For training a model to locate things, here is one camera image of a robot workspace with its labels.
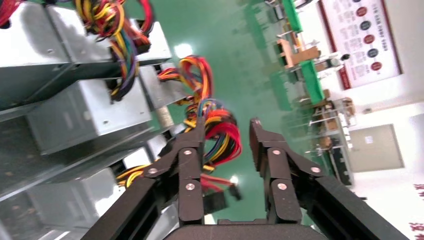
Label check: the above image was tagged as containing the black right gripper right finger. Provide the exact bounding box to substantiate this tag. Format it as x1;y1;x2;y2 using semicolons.
248;117;410;240

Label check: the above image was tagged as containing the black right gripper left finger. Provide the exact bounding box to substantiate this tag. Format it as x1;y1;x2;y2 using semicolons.
81;116;206;240

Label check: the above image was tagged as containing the silver power supply with wires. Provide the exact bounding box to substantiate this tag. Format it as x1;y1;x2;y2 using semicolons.
19;99;244;240
0;0;75;112
26;77;155;157
46;0;173;102
139;55;215;112

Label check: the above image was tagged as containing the metal shelf rack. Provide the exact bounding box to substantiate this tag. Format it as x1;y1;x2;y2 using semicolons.
308;97;357;188

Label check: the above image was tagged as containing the green and wood workstation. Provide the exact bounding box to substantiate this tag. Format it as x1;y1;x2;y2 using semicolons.
274;33;327;107
264;0;304;34

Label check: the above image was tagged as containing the clear acrylic divider tray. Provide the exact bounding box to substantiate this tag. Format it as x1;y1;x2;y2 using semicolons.
0;105;173;240

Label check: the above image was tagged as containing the grey wall door panel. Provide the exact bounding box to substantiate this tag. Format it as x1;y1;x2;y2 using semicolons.
346;123;406;174

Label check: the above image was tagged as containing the white wall poster red frame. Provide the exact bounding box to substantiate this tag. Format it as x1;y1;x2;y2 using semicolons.
317;0;403;91

